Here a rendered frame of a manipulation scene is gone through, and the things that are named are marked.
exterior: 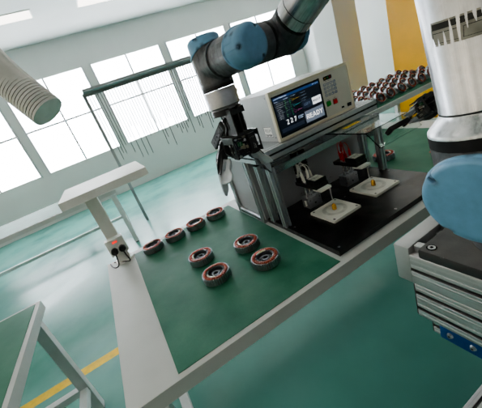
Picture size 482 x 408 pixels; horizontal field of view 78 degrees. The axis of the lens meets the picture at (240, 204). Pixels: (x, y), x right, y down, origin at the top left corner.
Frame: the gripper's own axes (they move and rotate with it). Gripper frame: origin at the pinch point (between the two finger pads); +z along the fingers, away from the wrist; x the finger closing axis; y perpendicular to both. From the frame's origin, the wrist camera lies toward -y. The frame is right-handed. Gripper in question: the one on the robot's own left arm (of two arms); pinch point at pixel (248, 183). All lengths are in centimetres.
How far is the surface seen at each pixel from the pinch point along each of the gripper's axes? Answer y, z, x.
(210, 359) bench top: 0.4, 40.6, -29.0
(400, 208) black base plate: -2, 38, 58
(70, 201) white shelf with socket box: -66, -4, -46
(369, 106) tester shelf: -33, 6, 87
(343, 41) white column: -290, -26, 358
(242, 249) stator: -36, 38, 4
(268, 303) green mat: -3.8, 40.2, -5.5
